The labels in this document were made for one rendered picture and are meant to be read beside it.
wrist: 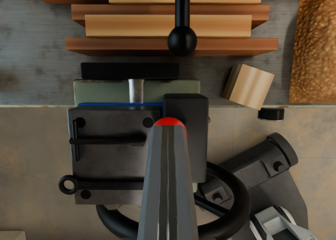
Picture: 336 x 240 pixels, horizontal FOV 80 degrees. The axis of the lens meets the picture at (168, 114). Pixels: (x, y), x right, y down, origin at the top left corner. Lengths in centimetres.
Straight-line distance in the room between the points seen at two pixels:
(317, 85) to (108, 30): 26
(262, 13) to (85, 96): 21
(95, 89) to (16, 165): 139
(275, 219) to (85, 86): 105
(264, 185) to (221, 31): 112
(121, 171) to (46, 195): 140
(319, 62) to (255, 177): 95
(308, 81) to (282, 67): 4
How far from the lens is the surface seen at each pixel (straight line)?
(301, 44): 32
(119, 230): 33
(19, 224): 180
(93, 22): 23
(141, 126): 19
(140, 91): 22
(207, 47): 22
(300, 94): 33
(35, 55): 33
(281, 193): 134
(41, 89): 33
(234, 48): 23
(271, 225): 116
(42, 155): 149
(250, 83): 26
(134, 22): 22
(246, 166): 117
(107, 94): 23
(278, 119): 57
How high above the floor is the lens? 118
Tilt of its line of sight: 80 degrees down
